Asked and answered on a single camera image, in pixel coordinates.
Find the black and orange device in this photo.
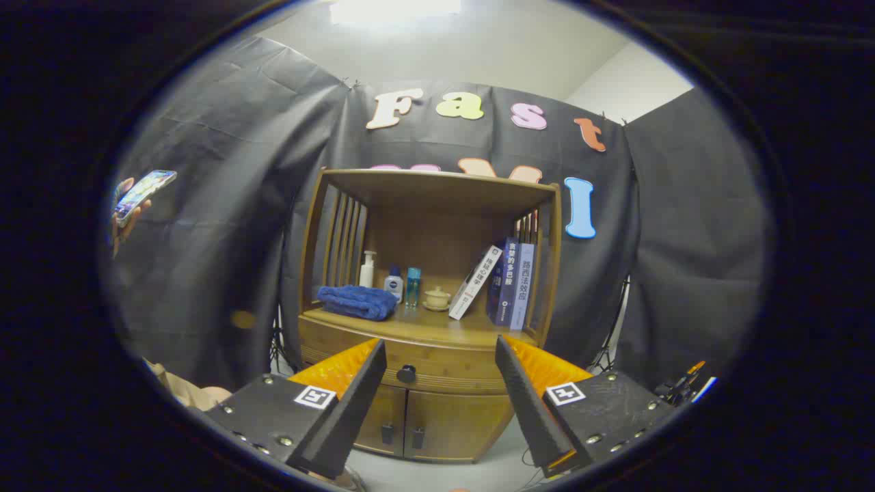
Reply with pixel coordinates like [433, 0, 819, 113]
[655, 360, 718, 407]

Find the wooden cabinet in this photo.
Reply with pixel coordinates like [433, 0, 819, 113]
[297, 168, 563, 464]

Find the dark blue book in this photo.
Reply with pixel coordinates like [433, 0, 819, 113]
[487, 237, 520, 327]

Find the black backdrop stand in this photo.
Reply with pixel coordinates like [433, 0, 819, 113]
[589, 273, 630, 375]
[270, 301, 298, 373]

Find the wooden countertop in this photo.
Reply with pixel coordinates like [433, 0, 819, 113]
[304, 301, 541, 346]

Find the folded blue towel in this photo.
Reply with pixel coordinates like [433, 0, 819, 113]
[317, 285, 399, 322]

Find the light blue book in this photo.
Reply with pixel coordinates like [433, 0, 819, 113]
[509, 243, 536, 331]

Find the smartphone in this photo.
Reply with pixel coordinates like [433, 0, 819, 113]
[115, 169, 178, 228]

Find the white book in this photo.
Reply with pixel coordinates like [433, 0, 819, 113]
[448, 245, 503, 320]

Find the wooden cabinet door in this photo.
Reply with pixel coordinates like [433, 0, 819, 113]
[405, 389, 515, 464]
[355, 384, 409, 457]

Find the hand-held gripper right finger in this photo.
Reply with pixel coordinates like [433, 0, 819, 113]
[494, 334, 677, 479]

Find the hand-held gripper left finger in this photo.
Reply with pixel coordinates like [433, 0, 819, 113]
[204, 337, 388, 480]

